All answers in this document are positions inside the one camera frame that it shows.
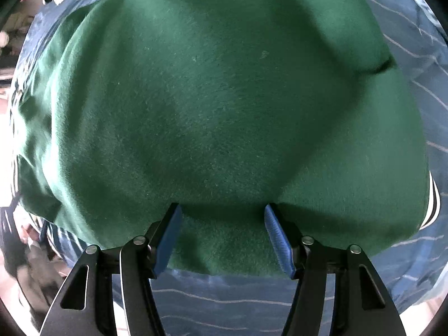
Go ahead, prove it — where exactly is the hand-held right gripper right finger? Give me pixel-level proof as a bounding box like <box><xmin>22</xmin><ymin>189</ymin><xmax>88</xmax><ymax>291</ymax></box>
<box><xmin>264</xmin><ymin>203</ymin><xmax>407</xmax><ymax>336</ymax></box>

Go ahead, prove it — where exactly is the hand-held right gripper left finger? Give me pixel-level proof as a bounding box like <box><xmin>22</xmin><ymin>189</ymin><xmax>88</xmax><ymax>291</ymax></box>
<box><xmin>39</xmin><ymin>203</ymin><xmax>183</xmax><ymax>336</ymax></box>

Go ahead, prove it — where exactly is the green and white varsity jacket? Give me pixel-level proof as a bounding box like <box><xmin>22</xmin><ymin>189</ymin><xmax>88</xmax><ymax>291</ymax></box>
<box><xmin>16</xmin><ymin>0</ymin><xmax>440</xmax><ymax>277</ymax></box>

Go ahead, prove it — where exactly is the blue striped bed sheet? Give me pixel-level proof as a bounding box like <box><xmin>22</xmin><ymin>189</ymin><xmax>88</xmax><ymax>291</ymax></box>
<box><xmin>7</xmin><ymin>0</ymin><xmax>448</xmax><ymax>336</ymax></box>

